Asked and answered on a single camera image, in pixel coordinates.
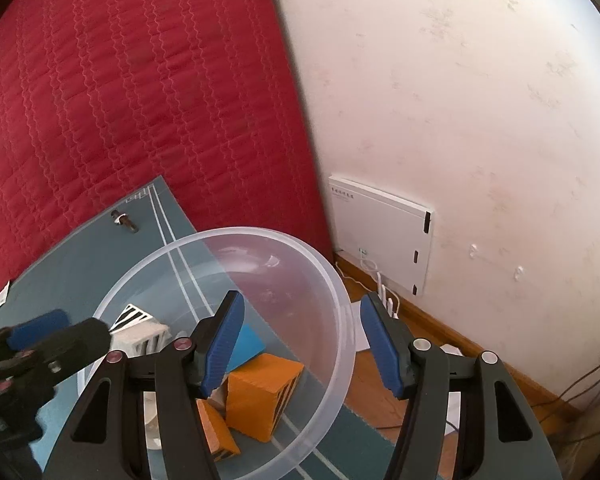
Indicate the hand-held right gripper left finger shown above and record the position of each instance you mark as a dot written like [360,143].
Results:
[225,350]

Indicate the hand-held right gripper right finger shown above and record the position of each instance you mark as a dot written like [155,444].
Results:
[380,350]

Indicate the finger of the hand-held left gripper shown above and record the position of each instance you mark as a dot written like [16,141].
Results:
[77,345]
[37,331]

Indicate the blue block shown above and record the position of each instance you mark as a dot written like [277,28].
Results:
[250,345]

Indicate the tan wooden block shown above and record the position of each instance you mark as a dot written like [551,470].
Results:
[217,399]

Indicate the orange block black stripes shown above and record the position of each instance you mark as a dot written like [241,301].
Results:
[255,395]

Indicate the white triangular block black stripes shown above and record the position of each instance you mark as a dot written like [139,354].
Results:
[135,316]

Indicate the orange wedge block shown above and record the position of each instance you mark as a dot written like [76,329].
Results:
[220,435]

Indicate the clear plastic bowl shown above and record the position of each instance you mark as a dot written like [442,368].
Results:
[285,275]

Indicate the white paper sheet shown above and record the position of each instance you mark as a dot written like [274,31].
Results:
[0,301]
[451,349]

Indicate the white plugs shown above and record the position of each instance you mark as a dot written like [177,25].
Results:
[387,300]

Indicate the green table mat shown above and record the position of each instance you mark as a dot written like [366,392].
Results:
[80,260]

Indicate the small dark bolt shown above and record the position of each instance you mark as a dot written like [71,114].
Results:
[125,221]

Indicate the red quilted blanket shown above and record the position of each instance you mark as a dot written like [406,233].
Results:
[130,85]

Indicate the white wall panel box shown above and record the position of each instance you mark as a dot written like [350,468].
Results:
[380,235]

